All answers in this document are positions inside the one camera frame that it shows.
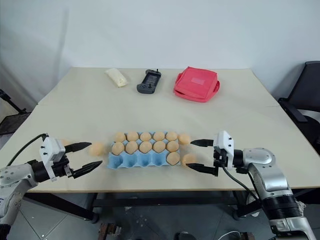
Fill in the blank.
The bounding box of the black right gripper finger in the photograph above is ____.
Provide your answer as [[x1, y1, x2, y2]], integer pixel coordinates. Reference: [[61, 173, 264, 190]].
[[189, 138, 216, 148], [185, 162, 220, 178]]

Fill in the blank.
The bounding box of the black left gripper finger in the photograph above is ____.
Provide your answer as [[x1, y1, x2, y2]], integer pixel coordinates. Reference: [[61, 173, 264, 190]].
[[65, 141, 93, 154], [72, 160, 104, 179]]

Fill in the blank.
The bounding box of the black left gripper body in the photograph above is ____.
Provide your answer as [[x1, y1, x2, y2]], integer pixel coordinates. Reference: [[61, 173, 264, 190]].
[[51, 154, 76, 179]]

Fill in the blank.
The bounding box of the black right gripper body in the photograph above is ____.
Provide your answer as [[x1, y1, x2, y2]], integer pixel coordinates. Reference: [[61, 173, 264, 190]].
[[212, 146, 228, 174]]

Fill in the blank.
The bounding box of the blue egg tray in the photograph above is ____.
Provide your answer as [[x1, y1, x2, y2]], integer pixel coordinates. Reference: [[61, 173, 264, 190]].
[[107, 138, 182, 169]]

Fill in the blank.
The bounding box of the red fabric bag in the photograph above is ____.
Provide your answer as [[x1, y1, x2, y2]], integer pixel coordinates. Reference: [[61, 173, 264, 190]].
[[173, 66, 221, 103]]

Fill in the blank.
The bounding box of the dark rounded shape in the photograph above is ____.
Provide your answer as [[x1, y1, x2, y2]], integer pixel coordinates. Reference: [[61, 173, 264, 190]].
[[173, 231, 199, 240]]

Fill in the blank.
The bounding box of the black metal stand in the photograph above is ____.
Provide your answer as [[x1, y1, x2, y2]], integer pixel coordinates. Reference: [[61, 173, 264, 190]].
[[0, 88, 32, 137]]

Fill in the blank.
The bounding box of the grey handheld remote controller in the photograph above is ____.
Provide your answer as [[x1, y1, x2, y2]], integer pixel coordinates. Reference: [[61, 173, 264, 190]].
[[136, 68, 162, 95]]

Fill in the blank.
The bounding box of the black chair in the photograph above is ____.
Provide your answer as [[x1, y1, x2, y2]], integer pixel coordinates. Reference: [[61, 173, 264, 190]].
[[277, 60, 320, 152]]

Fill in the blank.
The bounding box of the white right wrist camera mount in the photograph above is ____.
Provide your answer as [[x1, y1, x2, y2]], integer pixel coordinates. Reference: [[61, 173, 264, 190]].
[[212, 129, 236, 171]]

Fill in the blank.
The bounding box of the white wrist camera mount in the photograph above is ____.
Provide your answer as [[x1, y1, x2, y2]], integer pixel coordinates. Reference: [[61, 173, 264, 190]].
[[39, 136, 67, 182], [212, 129, 236, 171]]

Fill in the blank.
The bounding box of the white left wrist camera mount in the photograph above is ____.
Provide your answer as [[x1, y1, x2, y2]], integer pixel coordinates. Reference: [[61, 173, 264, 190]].
[[39, 136, 67, 182]]

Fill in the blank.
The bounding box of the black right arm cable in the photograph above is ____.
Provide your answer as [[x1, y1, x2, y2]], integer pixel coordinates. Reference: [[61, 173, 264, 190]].
[[221, 166, 266, 209]]

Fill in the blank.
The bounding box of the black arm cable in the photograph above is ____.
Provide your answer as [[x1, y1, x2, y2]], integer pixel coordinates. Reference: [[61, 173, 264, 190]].
[[6, 133, 49, 167], [221, 166, 266, 209]]

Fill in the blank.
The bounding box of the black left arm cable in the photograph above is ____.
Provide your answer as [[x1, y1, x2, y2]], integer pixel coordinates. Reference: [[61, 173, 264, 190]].
[[6, 133, 49, 167]]

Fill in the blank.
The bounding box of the black metal table frame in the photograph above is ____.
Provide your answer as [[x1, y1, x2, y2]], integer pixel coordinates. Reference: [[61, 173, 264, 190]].
[[22, 191, 266, 225]]

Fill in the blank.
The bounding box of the thin white cable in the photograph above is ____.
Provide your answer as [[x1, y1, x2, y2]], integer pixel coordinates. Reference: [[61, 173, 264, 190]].
[[219, 230, 242, 240]]

